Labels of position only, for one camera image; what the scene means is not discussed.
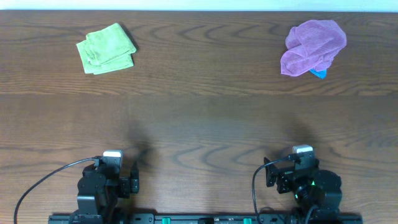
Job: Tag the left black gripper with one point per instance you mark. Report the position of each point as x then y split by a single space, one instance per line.
125 185

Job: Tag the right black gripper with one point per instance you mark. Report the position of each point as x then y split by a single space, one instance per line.
285 177

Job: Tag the purple microfiber cloth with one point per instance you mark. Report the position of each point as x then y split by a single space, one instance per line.
312 45

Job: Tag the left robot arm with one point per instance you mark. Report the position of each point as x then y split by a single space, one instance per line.
99 190

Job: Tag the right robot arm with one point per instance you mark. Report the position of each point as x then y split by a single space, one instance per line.
317 192

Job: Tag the blue cloth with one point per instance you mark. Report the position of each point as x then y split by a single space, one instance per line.
320 74

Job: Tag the folded green cloth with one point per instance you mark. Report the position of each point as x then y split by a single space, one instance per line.
106 50

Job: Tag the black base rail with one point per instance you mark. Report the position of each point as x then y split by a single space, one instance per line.
149 218

